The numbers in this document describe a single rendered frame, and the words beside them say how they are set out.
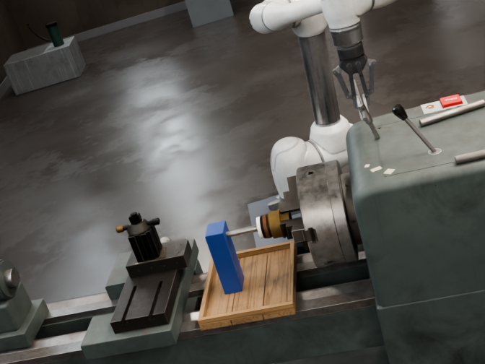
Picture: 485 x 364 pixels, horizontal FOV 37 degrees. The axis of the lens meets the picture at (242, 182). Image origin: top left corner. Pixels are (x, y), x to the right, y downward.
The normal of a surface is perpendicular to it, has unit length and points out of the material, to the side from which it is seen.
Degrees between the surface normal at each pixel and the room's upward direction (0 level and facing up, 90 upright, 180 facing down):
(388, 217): 90
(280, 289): 0
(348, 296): 0
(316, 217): 63
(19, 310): 90
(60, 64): 90
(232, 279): 90
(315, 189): 32
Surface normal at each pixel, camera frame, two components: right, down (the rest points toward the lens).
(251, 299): -0.27, -0.87
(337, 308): -0.08, 0.45
